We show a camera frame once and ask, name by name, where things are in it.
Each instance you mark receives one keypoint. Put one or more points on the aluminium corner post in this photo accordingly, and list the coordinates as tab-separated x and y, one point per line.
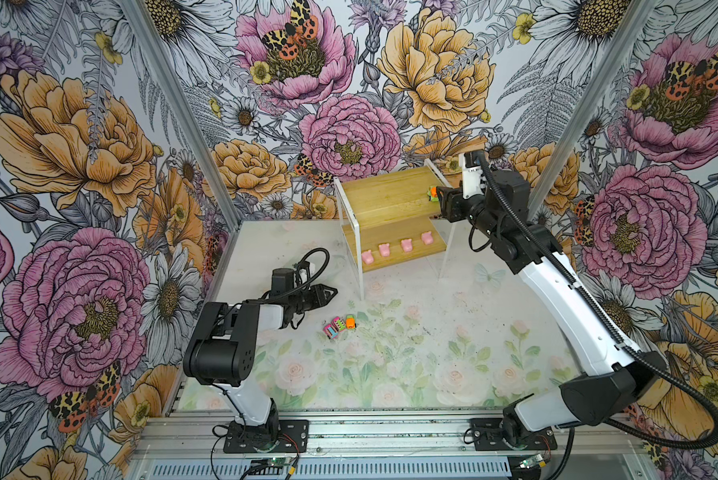
622	44
162	71

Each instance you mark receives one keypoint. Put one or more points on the white vented cable duct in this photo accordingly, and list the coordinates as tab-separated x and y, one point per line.
344	468

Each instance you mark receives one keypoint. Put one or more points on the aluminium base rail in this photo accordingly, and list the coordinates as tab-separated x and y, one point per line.
349	433

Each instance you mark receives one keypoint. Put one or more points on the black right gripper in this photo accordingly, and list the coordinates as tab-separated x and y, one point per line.
449	205

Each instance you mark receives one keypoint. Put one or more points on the aluminium left corner post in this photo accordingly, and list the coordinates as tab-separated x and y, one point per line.
162	71

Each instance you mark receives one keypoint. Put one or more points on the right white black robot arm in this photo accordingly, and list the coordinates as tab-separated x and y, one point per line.
610	379

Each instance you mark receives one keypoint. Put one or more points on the white wooden two-tier shelf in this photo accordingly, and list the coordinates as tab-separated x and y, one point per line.
386	209

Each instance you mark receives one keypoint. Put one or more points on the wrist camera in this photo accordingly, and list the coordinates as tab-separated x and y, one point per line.
472	182
282	281

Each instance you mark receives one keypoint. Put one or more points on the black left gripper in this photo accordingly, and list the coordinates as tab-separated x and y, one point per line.
319	293

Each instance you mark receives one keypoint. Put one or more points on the black mounting plate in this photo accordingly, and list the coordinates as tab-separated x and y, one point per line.
290	436
500	434

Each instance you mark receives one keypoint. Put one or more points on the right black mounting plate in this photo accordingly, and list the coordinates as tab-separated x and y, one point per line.
500	434

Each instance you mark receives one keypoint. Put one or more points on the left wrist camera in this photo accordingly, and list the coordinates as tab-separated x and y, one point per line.
282	281

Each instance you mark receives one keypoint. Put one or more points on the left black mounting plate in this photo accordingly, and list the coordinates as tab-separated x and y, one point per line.
290	436

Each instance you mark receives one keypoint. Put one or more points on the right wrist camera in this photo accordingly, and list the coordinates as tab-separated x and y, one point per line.
472	182

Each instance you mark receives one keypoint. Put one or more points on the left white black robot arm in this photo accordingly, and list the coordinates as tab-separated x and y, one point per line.
221	354

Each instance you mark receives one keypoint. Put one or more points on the aluminium right corner post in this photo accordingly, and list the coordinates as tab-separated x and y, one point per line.
622	44

